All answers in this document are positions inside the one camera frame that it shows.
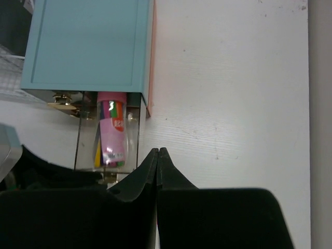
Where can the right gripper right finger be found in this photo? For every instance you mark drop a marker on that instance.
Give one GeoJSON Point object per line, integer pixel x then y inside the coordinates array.
{"type": "Point", "coordinates": [190, 217]}

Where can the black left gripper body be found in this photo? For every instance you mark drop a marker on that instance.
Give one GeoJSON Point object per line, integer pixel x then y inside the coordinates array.
{"type": "Point", "coordinates": [32, 172]}

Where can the grey spiral setup guide booklet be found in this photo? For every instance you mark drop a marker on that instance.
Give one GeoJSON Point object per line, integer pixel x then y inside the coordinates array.
{"type": "Point", "coordinates": [16, 17]}

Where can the teal orange drawer box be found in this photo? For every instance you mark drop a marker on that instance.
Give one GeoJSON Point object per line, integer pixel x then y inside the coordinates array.
{"type": "Point", "coordinates": [91, 46]}

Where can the white wire desk organizer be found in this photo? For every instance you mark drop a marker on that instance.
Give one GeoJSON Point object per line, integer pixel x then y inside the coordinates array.
{"type": "Point", "coordinates": [11, 72]}

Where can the clear drawer gold knob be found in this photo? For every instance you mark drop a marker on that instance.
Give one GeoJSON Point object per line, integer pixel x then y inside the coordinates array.
{"type": "Point", "coordinates": [135, 117]}

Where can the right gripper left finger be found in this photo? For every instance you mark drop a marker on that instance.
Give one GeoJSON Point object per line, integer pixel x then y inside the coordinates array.
{"type": "Point", "coordinates": [121, 216]}

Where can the pink capped marker tube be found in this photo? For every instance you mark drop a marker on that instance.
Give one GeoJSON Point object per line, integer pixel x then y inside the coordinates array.
{"type": "Point", "coordinates": [110, 148]}

